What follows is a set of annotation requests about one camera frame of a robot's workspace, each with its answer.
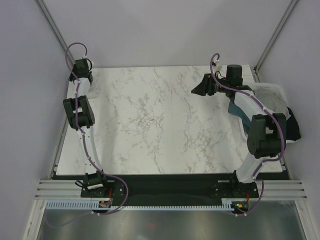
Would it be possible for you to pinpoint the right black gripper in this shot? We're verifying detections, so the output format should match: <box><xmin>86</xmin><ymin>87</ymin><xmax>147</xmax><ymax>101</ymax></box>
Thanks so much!
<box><xmin>191</xmin><ymin>73</ymin><xmax>230</xmax><ymax>97</ymax></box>

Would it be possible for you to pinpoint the white t shirt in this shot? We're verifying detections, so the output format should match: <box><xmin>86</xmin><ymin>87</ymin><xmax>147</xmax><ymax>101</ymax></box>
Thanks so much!
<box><xmin>86</xmin><ymin>82</ymin><xmax>101</xmax><ymax>99</ymax></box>

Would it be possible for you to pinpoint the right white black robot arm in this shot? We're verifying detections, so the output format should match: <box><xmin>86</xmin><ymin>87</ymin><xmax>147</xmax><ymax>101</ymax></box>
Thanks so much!
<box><xmin>191</xmin><ymin>62</ymin><xmax>287</xmax><ymax>197</ymax></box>

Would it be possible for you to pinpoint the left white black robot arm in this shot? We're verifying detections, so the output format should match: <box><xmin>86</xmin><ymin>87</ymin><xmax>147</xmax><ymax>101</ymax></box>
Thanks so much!
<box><xmin>63</xmin><ymin>58</ymin><xmax>110</xmax><ymax>198</ymax></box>

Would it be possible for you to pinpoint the blue t shirt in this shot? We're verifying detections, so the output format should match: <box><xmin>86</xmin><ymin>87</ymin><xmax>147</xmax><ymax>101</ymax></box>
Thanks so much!
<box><xmin>227</xmin><ymin>101</ymin><xmax>251</xmax><ymax>134</ymax></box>

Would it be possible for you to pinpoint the grey t shirt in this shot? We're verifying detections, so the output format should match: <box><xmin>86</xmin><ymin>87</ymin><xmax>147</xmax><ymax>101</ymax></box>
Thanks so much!
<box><xmin>253</xmin><ymin>85</ymin><xmax>289</xmax><ymax>120</ymax></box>

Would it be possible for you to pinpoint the white laundry basket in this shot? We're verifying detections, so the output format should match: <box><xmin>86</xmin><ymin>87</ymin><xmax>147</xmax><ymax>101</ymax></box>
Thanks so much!
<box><xmin>245</xmin><ymin>82</ymin><xmax>301</xmax><ymax>144</ymax></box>

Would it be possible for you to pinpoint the black t shirt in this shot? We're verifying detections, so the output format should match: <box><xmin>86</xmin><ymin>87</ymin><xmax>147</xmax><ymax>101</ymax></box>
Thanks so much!
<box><xmin>286</xmin><ymin>107</ymin><xmax>301</xmax><ymax>144</ymax></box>

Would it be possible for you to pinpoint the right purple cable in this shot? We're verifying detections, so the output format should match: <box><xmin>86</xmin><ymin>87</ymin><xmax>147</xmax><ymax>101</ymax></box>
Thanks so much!
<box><xmin>209</xmin><ymin>53</ymin><xmax>286</xmax><ymax>218</ymax></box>

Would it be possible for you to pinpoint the purple cable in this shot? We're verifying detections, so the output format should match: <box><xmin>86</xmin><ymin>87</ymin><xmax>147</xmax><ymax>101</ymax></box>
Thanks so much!
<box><xmin>209</xmin><ymin>53</ymin><xmax>286</xmax><ymax>218</ymax></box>
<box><xmin>65</xmin><ymin>42</ymin><xmax>130</xmax><ymax>216</ymax></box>

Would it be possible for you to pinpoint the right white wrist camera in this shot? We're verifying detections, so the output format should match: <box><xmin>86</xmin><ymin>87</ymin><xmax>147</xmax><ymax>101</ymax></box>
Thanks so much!
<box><xmin>212</xmin><ymin>61</ymin><xmax>223</xmax><ymax>73</ymax></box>

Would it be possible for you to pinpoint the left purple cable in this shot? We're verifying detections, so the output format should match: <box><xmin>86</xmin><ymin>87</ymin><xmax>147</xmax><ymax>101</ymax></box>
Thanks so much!
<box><xmin>65</xmin><ymin>42</ymin><xmax>130</xmax><ymax>216</ymax></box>

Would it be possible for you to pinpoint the right aluminium corner post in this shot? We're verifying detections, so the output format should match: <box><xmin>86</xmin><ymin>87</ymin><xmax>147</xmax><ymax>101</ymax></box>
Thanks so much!
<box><xmin>253</xmin><ymin>0</ymin><xmax>300</xmax><ymax>72</ymax></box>

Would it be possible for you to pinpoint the aluminium corner post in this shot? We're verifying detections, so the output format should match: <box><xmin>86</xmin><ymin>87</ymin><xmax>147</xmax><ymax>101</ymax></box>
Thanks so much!
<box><xmin>34</xmin><ymin>0</ymin><xmax>75</xmax><ymax>74</ymax></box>
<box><xmin>253</xmin><ymin>0</ymin><xmax>300</xmax><ymax>72</ymax></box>

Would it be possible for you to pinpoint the left aluminium corner post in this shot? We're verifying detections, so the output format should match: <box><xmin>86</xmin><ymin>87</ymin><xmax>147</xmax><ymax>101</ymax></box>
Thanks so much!
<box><xmin>34</xmin><ymin>0</ymin><xmax>75</xmax><ymax>74</ymax></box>

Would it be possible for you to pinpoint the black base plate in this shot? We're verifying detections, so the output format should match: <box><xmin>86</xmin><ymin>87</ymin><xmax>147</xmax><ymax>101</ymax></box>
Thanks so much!
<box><xmin>76</xmin><ymin>173</ymin><xmax>259</xmax><ymax>207</ymax></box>

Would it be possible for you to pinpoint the white slotted cable duct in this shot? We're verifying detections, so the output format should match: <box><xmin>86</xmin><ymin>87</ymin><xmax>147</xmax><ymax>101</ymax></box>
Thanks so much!
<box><xmin>44</xmin><ymin>198</ymin><xmax>251</xmax><ymax>213</ymax></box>

